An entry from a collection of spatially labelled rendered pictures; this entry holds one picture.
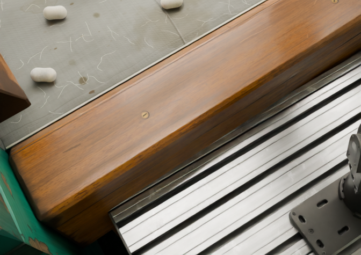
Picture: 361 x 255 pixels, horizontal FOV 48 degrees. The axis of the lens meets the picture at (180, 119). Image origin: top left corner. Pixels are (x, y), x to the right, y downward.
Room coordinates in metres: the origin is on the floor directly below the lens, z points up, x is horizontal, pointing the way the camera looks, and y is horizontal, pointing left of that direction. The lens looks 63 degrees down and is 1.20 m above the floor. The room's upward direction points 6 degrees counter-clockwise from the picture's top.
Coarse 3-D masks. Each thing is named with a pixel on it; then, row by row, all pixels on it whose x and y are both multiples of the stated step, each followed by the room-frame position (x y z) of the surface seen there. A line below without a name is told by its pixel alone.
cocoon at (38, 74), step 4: (36, 68) 0.33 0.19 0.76; (40, 68) 0.33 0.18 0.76; (44, 68) 0.33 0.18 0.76; (48, 68) 0.33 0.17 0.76; (32, 72) 0.32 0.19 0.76; (36, 72) 0.32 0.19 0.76; (40, 72) 0.32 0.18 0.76; (44, 72) 0.32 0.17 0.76; (48, 72) 0.32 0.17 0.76; (52, 72) 0.32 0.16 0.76; (32, 76) 0.32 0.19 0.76; (36, 76) 0.32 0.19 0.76; (40, 76) 0.31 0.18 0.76; (44, 76) 0.31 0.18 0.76; (48, 76) 0.31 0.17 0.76; (52, 76) 0.31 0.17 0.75; (36, 80) 0.31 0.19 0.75; (40, 80) 0.31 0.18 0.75; (44, 80) 0.31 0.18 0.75; (48, 80) 0.31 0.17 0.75; (52, 80) 0.31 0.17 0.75
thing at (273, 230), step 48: (288, 96) 0.29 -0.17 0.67; (336, 96) 0.29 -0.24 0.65; (240, 144) 0.22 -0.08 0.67; (288, 144) 0.22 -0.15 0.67; (336, 144) 0.21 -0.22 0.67; (144, 192) 0.17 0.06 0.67; (192, 192) 0.16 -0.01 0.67; (240, 192) 0.16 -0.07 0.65; (288, 192) 0.15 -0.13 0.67; (144, 240) 0.10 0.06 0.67; (192, 240) 0.10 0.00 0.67; (240, 240) 0.09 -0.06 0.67; (288, 240) 0.09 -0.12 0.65
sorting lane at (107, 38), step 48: (0, 0) 0.48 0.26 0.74; (48, 0) 0.47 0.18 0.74; (96, 0) 0.46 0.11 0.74; (144, 0) 0.45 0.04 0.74; (192, 0) 0.44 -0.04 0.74; (240, 0) 0.43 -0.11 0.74; (0, 48) 0.38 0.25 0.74; (48, 48) 0.37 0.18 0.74; (96, 48) 0.37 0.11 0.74; (144, 48) 0.36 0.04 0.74; (48, 96) 0.29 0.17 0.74; (96, 96) 0.28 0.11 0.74
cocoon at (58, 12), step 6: (48, 6) 0.44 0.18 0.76; (54, 6) 0.44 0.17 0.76; (60, 6) 0.43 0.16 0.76; (48, 12) 0.43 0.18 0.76; (54, 12) 0.43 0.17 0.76; (60, 12) 0.42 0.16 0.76; (66, 12) 0.43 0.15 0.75; (48, 18) 0.42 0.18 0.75; (54, 18) 0.42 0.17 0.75; (60, 18) 0.42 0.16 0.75
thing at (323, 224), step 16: (320, 192) 0.14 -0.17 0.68; (336, 192) 0.14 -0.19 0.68; (352, 192) 0.13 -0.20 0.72; (304, 208) 0.12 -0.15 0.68; (320, 208) 0.12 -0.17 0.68; (336, 208) 0.12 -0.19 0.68; (352, 208) 0.11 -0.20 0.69; (304, 224) 0.10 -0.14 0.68; (320, 224) 0.10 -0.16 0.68; (336, 224) 0.10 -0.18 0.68; (352, 224) 0.10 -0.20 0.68; (320, 240) 0.08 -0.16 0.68; (336, 240) 0.08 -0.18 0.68
